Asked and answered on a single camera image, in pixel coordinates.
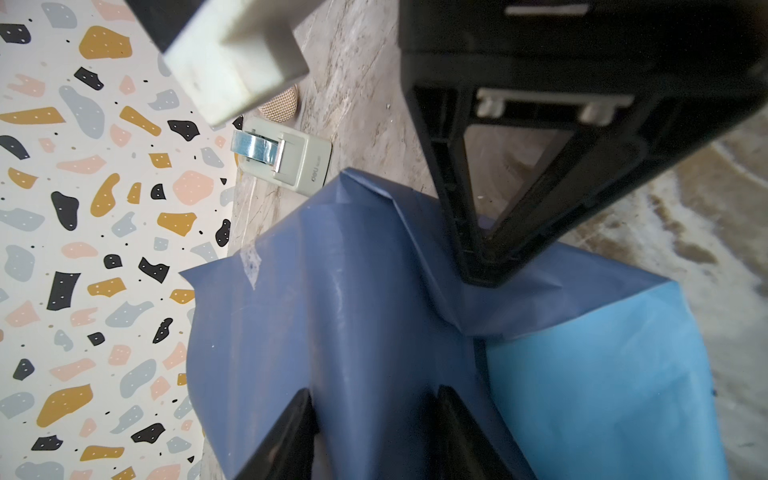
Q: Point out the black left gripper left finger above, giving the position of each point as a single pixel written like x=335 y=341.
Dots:
x=287 y=451

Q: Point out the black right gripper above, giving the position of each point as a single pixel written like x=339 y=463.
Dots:
x=535 y=115

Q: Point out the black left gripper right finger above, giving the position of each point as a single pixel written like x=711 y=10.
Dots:
x=463 y=450

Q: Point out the blue wrapping paper sheet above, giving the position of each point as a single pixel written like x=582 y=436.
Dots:
x=577 y=367

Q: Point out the grey tape dispenser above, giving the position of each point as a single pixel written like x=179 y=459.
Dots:
x=282 y=156

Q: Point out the beige microphone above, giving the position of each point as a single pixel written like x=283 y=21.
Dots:
x=283 y=107

